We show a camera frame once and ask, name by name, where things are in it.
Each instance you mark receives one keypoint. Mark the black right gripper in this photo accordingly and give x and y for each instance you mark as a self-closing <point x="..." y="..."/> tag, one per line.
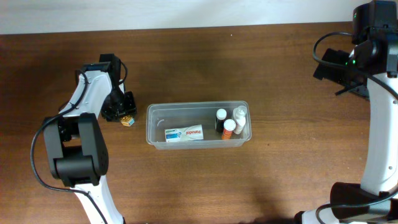
<point x="333" y="66"/>

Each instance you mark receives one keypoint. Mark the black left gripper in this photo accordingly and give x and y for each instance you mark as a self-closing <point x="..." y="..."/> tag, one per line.
<point x="121" y="109"/>

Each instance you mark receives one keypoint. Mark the gold lid balm jar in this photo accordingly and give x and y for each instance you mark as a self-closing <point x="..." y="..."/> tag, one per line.
<point x="127" y="120"/>

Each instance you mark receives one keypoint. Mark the white blue Panadol box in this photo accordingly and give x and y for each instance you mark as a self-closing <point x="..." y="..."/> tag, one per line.
<point x="191" y="133"/>

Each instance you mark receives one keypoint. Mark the dark bottle white cap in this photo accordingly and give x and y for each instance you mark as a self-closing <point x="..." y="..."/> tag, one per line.
<point x="220" y="118"/>

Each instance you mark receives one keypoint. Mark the white calamine lotion bottle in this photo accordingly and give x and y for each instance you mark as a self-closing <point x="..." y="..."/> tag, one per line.
<point x="239" y="116"/>

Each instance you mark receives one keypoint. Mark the orange Redoxon tablet tube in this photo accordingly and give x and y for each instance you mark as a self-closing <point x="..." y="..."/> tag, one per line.
<point x="229" y="127"/>

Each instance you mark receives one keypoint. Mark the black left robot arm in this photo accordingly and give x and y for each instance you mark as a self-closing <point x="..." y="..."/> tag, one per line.
<point x="76" y="149"/>

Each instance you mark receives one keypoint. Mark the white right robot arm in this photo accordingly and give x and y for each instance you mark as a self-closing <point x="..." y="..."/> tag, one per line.
<point x="369" y="71"/>

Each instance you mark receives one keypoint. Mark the clear plastic container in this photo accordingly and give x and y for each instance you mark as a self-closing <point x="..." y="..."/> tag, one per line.
<point x="181" y="115"/>

